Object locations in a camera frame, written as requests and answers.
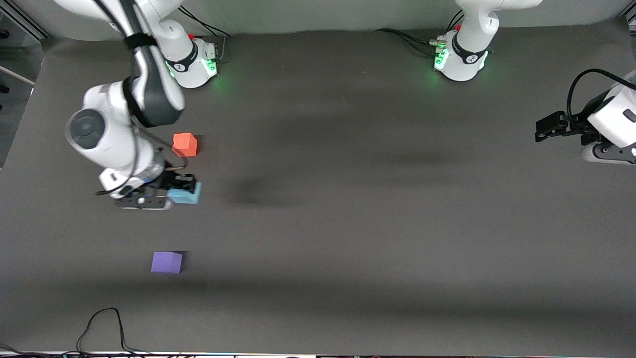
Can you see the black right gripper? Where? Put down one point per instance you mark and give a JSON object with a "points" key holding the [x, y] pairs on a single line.
{"points": [[172, 181]]}

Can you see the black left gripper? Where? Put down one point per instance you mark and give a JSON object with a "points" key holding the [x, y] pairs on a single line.
{"points": [[579, 123]]}

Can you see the light blue foam block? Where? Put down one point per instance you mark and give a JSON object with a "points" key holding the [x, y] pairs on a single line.
{"points": [[188, 197]]}

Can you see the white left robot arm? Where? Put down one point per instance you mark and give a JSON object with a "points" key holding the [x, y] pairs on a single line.
{"points": [[469, 54]]}

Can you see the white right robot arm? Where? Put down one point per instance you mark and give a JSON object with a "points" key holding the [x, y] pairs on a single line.
{"points": [[124, 109]]}

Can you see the orange foam block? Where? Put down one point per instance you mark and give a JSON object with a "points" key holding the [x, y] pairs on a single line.
{"points": [[184, 144]]}

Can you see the purple foam block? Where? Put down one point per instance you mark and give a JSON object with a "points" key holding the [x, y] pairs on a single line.
{"points": [[166, 262]]}

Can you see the dark gray table mat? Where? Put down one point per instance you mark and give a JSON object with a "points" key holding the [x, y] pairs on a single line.
{"points": [[318, 238]]}

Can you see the aluminium frame rail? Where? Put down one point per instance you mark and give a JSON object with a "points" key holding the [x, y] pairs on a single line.
{"points": [[30, 20]]}

